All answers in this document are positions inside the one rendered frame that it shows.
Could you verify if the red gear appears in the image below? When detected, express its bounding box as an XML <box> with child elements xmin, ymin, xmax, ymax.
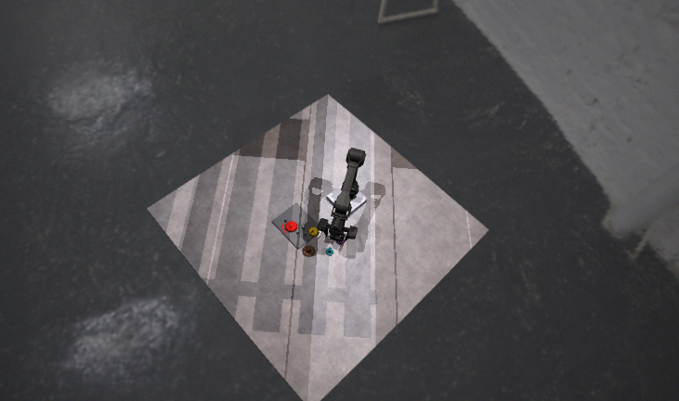
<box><xmin>285</xmin><ymin>221</ymin><xmax>298</xmax><ymax>232</ymax></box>

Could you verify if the brown gear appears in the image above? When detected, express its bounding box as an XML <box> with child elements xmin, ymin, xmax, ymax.
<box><xmin>302</xmin><ymin>246</ymin><xmax>315</xmax><ymax>257</ymax></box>

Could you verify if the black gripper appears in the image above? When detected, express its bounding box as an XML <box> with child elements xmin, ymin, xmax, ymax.
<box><xmin>318</xmin><ymin>218</ymin><xmax>358</xmax><ymax>242</ymax></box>

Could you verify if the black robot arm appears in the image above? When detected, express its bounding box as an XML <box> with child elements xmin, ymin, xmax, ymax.
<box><xmin>329</xmin><ymin>148</ymin><xmax>366</xmax><ymax>241</ymax></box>

